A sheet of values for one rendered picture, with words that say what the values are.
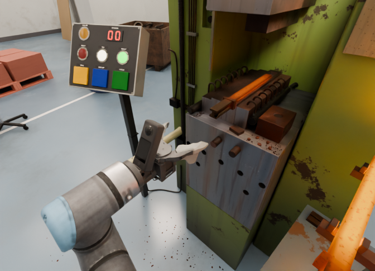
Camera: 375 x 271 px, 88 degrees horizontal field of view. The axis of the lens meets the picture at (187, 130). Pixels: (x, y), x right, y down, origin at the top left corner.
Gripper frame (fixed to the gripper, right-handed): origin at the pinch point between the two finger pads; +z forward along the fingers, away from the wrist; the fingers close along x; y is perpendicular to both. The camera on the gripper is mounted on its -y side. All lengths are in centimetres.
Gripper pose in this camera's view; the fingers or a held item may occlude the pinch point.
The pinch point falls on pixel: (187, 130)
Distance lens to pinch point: 55.4
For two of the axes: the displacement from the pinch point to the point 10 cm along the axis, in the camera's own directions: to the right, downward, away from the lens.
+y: 0.0, 8.0, 5.9
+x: 7.5, 3.9, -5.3
